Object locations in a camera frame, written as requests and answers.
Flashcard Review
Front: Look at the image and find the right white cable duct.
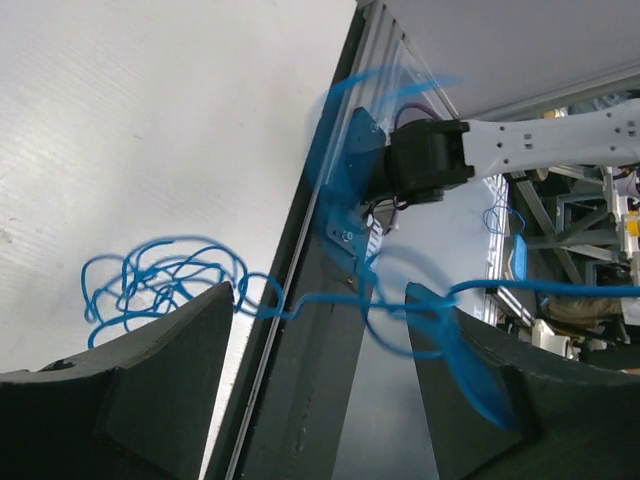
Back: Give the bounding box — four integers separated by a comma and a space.
365, 215, 384, 260

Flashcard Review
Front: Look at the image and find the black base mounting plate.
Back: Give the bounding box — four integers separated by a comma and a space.
199, 0, 431, 480

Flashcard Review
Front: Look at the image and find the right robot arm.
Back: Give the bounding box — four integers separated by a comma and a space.
364, 100, 639, 209

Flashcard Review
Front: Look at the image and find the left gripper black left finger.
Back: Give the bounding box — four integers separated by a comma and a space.
1, 283, 233, 479

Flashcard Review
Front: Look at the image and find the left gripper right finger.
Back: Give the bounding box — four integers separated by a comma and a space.
415, 309, 639, 479

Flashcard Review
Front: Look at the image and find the blue thin wire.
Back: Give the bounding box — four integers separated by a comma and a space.
82, 64, 640, 431

